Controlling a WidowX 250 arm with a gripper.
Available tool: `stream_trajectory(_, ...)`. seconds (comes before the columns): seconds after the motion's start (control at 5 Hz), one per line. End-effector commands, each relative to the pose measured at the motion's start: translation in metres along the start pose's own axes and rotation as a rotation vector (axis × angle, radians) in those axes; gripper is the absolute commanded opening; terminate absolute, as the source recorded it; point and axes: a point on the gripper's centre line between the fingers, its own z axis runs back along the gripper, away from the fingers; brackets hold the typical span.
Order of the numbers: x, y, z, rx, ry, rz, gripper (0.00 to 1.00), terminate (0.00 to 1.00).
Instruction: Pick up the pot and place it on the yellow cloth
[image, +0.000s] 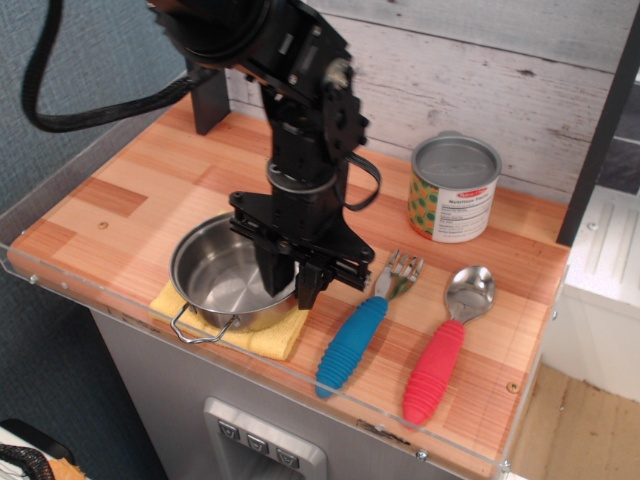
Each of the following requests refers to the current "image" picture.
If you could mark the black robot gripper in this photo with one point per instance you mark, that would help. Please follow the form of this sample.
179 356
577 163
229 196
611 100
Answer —
308 229

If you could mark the small stainless steel pot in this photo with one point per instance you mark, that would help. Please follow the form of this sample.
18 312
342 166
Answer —
214 271

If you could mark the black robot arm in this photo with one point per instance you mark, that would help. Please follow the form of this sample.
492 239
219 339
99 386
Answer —
304 71

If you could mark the yellow folded cloth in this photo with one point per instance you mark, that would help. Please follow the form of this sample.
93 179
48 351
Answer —
275 342

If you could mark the grey toy fridge cabinet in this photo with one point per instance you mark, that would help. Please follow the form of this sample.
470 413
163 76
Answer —
213 412

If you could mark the toy food can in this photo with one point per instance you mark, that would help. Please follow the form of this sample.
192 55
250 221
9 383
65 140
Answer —
452 186

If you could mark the white toy sink unit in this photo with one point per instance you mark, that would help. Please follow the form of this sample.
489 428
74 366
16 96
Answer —
593 335

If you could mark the orange object bottom left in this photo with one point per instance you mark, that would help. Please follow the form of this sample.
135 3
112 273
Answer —
64 470

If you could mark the blue handled fork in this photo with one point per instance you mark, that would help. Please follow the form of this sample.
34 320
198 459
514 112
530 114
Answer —
345 351

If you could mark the red handled spoon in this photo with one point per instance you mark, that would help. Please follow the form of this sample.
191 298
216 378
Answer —
469 295

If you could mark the black right shelf post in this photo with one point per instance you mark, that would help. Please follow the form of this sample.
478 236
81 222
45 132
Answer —
612 111

